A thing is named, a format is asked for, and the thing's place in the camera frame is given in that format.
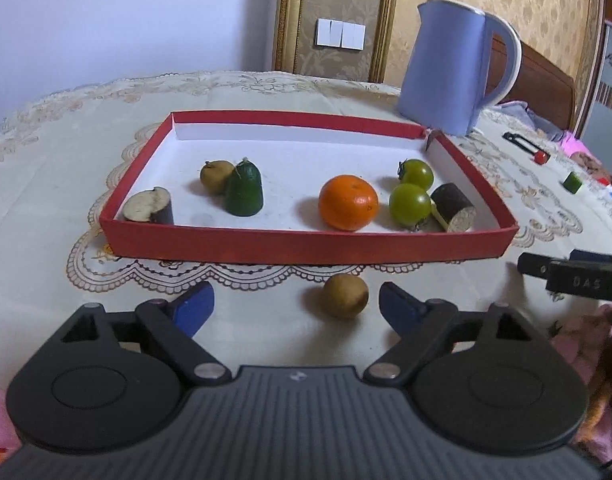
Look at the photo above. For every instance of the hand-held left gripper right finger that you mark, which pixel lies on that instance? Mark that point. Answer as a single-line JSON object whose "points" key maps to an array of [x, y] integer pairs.
{"points": [[400, 307]]}

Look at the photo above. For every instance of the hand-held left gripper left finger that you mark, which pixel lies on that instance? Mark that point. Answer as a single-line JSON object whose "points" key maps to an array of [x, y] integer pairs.
{"points": [[193, 310]]}

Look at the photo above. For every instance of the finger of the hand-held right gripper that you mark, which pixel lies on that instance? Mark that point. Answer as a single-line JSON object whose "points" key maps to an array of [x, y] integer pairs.
{"points": [[533, 265], [595, 255]]}

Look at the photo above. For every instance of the brown round fruit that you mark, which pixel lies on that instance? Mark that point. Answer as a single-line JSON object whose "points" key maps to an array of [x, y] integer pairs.
{"points": [[345, 296], [213, 177]]}

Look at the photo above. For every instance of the dark eggplant piece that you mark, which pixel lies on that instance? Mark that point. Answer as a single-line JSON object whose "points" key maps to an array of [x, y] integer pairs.
{"points": [[453, 207], [151, 207]]}

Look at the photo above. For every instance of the green tomato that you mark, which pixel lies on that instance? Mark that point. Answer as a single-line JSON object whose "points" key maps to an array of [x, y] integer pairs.
{"points": [[409, 205], [418, 172]]}

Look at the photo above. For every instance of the orange tangerine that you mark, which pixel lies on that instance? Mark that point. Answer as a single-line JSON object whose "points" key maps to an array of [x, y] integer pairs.
{"points": [[348, 203]]}

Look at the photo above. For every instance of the red shallow cardboard box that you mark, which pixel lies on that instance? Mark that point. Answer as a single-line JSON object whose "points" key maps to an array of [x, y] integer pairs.
{"points": [[296, 250]]}

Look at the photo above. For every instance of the green cucumber end piece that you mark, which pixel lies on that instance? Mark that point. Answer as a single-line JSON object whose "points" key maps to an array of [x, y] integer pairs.
{"points": [[245, 190]]}

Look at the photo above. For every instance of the pink patterned cloth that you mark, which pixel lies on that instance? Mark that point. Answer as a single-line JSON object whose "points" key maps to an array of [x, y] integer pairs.
{"points": [[580, 345]]}

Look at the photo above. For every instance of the small green vegetable piece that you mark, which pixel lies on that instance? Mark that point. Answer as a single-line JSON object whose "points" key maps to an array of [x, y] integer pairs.
{"points": [[573, 182]]}

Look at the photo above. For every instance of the bright pink cloth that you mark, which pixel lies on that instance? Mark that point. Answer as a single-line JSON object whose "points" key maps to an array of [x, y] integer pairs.
{"points": [[573, 144]]}

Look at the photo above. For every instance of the black tool with red tip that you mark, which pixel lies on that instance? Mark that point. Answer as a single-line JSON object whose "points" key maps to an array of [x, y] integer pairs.
{"points": [[523, 142]]}

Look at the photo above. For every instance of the lavender cloth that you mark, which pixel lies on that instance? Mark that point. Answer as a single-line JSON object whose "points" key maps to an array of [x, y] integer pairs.
{"points": [[515, 108]]}

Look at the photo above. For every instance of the patterned glass cabinet door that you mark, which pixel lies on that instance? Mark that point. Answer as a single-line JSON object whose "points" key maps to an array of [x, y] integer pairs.
{"points": [[608, 90]]}

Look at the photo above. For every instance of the wooden headboard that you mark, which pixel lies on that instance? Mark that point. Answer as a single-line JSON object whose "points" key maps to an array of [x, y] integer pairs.
{"points": [[540, 85]]}

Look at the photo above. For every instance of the lavender electric kettle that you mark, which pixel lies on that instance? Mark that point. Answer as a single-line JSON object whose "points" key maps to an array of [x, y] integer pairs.
{"points": [[440, 70]]}

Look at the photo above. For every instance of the white wall switch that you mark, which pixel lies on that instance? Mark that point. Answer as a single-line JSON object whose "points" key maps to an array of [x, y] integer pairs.
{"points": [[340, 34]]}

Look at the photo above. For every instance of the gilded wall panel frame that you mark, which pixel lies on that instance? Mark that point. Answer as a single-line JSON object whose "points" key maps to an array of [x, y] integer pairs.
{"points": [[286, 15]]}

